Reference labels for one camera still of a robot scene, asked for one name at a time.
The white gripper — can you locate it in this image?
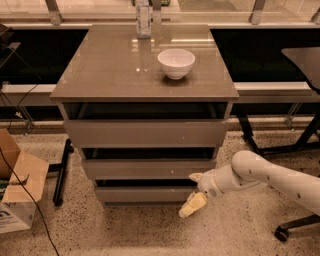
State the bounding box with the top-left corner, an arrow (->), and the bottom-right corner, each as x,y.
179,170 -> 222,218

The grey bottom drawer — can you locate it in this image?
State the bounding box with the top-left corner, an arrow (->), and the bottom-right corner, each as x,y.
95,186 -> 196,203

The grey drawer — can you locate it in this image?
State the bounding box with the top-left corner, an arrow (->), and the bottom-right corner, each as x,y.
64,120 -> 227,148
82,159 -> 216,180
95,186 -> 196,203

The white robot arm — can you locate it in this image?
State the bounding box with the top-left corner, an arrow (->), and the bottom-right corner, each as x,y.
179,151 -> 320,218

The grey three-drawer cabinet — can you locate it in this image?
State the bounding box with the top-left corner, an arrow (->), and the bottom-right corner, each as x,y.
50,25 -> 238,192

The grey middle drawer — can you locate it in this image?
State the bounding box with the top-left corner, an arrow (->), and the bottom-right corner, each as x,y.
82,159 -> 216,180

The grey top drawer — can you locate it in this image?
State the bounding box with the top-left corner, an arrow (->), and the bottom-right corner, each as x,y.
64,120 -> 227,148

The open cardboard box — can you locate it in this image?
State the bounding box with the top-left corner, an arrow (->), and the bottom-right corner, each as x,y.
0,129 -> 49,233

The black right table leg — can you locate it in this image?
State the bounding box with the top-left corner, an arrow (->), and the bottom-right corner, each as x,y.
237,114 -> 263,156

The black table leg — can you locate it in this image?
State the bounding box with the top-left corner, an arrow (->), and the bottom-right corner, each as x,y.
49,139 -> 74,207
237,114 -> 263,156

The black office chair base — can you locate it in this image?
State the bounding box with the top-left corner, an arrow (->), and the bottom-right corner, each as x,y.
274,214 -> 320,242

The white ceramic bowl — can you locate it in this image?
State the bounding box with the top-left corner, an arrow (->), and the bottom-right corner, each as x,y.
157,49 -> 195,80

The black left table leg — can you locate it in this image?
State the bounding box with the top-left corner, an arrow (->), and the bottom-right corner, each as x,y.
49,139 -> 74,207

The black floor cable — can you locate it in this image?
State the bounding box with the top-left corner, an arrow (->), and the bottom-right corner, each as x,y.
0,146 -> 61,256

